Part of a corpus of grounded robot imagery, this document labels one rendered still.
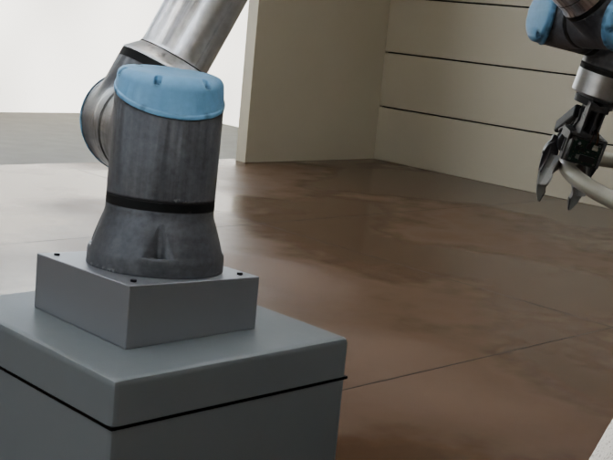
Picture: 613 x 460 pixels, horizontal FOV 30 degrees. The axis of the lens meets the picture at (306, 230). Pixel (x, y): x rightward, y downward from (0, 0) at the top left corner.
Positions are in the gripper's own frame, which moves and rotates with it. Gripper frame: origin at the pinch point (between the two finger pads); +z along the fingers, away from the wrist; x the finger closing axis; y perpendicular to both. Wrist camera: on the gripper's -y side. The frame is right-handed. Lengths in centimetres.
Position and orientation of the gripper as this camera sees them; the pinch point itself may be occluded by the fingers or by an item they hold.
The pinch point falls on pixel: (555, 197)
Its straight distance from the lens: 218.5
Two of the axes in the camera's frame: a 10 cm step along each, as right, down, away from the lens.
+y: -0.2, 2.9, -9.6
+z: -2.8, 9.2, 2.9
